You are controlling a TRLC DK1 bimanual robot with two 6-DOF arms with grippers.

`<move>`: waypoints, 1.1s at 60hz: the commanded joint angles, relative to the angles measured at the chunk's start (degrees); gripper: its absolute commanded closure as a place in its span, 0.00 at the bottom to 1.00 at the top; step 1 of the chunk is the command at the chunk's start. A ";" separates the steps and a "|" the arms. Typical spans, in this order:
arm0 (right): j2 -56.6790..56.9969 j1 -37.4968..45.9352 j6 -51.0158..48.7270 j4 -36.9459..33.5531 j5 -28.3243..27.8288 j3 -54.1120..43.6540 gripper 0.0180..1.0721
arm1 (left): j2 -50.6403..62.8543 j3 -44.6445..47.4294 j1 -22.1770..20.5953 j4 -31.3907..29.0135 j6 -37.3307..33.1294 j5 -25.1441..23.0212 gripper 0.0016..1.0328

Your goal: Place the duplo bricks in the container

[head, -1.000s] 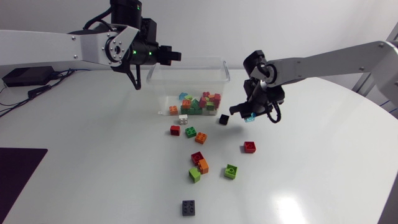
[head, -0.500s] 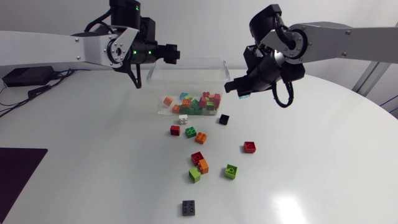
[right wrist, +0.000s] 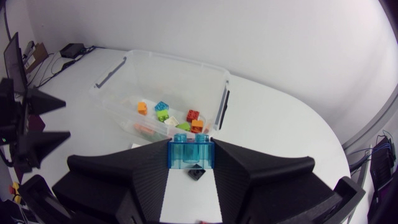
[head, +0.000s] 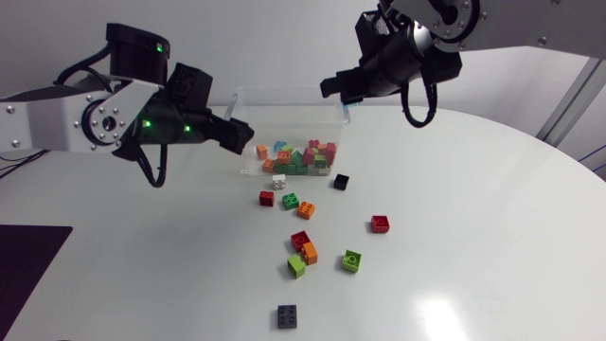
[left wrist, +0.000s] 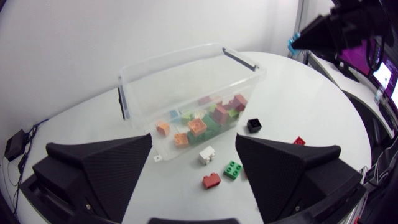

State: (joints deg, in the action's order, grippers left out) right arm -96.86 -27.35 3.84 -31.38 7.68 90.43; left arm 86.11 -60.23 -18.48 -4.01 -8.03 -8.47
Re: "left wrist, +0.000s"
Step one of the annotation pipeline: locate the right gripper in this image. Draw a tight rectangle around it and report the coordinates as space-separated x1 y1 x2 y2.
291 0 391 54

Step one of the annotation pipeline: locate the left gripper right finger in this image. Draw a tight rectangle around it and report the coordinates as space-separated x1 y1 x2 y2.
235 133 363 224

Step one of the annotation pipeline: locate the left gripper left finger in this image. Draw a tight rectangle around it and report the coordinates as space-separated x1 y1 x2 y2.
32 133 153 224

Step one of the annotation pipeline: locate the pile of toy bricks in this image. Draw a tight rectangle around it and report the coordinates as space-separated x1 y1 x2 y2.
180 95 242 126

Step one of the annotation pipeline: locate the clear plastic container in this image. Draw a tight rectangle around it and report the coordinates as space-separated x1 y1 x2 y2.
117 42 267 161

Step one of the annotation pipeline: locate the black toy brick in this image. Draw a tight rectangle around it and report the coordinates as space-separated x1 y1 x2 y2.
246 118 262 134

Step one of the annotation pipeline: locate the white toy brick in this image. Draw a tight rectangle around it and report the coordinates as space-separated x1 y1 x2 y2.
198 146 216 166

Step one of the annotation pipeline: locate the orange toy brick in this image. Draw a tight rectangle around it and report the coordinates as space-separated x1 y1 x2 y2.
173 133 190 149
187 118 208 138
155 121 171 137

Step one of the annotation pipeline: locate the dark green toy brick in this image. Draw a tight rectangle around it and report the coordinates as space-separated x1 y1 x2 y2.
186 114 223 146

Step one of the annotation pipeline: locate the black power brick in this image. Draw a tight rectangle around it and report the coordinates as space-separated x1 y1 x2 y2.
4 129 27 162

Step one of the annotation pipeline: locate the blue cable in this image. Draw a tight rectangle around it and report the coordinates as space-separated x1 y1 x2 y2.
12 118 50 215

